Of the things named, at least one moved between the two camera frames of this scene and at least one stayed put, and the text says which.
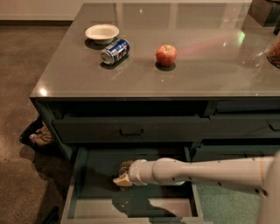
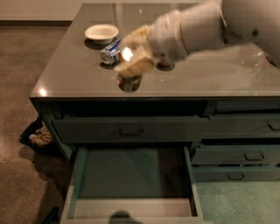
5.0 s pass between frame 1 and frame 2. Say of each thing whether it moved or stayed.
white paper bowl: stayed
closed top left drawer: stayed
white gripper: moved
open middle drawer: stayed
